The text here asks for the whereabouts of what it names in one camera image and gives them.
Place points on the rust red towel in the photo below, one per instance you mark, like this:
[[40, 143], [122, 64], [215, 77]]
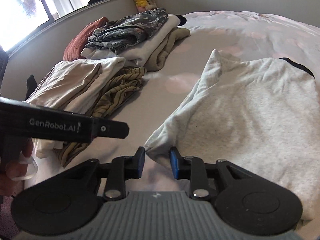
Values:
[[76, 45]]

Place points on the white folded garment under floral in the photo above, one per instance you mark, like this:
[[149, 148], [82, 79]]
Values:
[[138, 55]]

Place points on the dark floral folded garment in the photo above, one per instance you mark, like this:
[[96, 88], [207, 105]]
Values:
[[119, 35]]

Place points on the olive striped garment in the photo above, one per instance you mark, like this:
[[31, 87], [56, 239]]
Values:
[[114, 94]]

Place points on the light grey long-sleeve shirt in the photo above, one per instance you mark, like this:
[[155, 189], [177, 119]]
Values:
[[262, 115]]

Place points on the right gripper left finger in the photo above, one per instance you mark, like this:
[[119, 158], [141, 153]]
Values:
[[129, 167]]

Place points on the beige folded garment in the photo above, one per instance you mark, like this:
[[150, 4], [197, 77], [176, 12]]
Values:
[[63, 83]]

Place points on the black sock foot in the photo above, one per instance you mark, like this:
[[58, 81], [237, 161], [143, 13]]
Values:
[[31, 85]]

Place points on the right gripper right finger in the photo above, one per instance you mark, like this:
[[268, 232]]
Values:
[[183, 166]]

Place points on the window with dark frame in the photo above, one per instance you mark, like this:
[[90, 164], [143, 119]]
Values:
[[20, 19]]

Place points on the khaki folded garment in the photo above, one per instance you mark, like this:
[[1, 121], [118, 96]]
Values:
[[158, 57]]

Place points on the left hand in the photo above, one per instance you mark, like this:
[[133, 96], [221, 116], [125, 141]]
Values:
[[13, 170]]

